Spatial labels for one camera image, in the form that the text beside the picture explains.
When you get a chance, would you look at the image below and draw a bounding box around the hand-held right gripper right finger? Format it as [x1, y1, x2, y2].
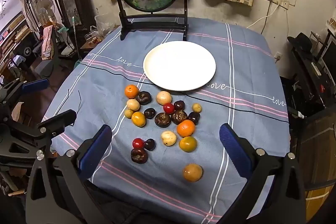
[219, 123, 307, 224]

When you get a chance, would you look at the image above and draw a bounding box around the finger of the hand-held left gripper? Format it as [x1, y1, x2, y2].
[0, 79, 50, 106]
[10, 109, 77, 147]

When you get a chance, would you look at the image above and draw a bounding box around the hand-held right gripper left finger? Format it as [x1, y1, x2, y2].
[25, 124, 113, 224]

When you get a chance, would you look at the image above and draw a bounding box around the green-yellow mandarin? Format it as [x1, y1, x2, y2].
[179, 136, 198, 153]

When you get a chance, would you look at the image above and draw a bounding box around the orange-brown passion fruit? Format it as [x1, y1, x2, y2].
[183, 163, 203, 182]

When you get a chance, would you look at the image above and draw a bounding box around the orange tangerine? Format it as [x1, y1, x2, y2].
[177, 119, 196, 138]
[125, 84, 139, 99]

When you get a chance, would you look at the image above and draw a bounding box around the yellow-orange kumquat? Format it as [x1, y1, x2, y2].
[131, 112, 146, 127]

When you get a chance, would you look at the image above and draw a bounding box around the beige round fruit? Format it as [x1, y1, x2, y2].
[126, 99, 140, 111]
[161, 131, 177, 146]
[156, 91, 172, 105]

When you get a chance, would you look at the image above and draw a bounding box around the white round plate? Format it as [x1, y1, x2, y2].
[143, 41, 216, 91]

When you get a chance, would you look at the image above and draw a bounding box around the pink cloth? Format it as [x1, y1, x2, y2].
[41, 25, 58, 60]

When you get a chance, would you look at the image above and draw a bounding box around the wooden bookshelf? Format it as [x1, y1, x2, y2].
[0, 10, 36, 75]

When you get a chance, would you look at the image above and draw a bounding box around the blue plaid tablecloth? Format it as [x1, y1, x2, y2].
[42, 17, 290, 224]

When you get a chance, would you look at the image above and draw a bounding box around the small wooden side table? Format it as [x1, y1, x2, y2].
[80, 32, 103, 56]

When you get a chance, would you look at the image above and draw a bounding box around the white electric fan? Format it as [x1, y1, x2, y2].
[35, 0, 58, 25]

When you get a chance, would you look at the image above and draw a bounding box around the clear plastic bag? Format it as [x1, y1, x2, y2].
[94, 14, 122, 38]

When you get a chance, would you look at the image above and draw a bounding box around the black hat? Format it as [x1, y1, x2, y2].
[287, 32, 313, 52]

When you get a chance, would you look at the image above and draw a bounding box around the computer monitor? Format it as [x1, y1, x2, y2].
[321, 39, 336, 69]

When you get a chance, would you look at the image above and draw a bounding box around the white power cable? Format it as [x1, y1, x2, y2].
[247, 0, 279, 35]

